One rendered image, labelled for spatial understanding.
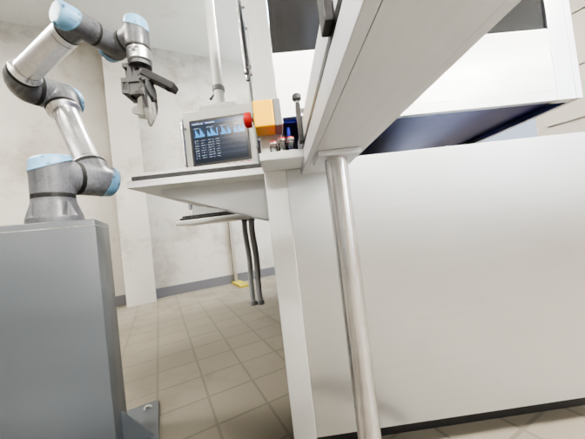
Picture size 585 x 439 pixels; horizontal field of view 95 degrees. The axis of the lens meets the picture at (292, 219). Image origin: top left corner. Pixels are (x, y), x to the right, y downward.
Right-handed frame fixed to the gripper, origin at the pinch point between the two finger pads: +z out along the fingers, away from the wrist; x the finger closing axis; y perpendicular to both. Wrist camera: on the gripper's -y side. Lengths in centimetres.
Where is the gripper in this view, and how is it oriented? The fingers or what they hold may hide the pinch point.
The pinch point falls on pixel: (152, 122)
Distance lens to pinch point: 106.2
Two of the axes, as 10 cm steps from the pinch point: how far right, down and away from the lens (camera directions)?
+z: 1.2, 9.9, -0.3
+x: 0.4, -0.3, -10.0
